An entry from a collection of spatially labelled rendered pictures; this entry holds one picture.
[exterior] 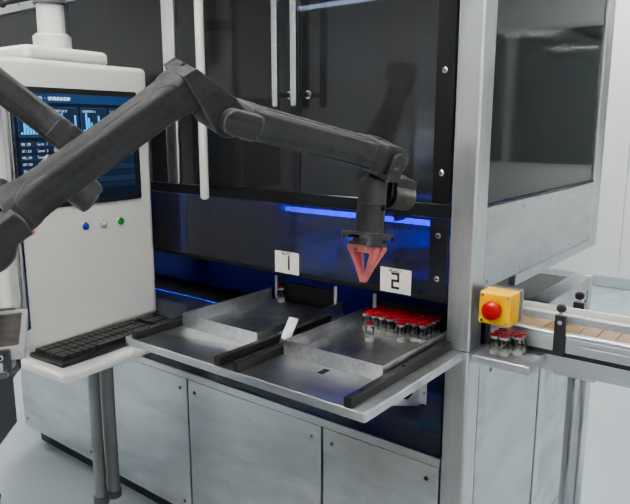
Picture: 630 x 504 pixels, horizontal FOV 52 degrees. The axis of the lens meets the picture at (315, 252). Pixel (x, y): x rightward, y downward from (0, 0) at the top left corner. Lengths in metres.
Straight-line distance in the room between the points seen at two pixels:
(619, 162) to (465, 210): 4.66
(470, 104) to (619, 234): 4.75
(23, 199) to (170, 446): 1.53
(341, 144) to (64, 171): 0.48
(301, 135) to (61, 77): 0.91
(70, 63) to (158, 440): 1.28
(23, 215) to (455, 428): 1.06
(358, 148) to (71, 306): 1.02
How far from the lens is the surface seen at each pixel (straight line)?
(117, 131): 0.95
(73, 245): 1.88
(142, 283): 2.05
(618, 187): 6.06
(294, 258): 1.72
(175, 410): 2.26
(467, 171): 1.43
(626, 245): 6.10
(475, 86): 1.42
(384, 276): 1.56
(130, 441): 2.53
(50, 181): 0.95
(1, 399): 1.13
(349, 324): 1.64
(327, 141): 1.13
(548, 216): 1.89
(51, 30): 1.93
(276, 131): 1.07
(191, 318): 1.65
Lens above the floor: 1.38
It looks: 11 degrees down
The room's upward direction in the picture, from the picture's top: straight up
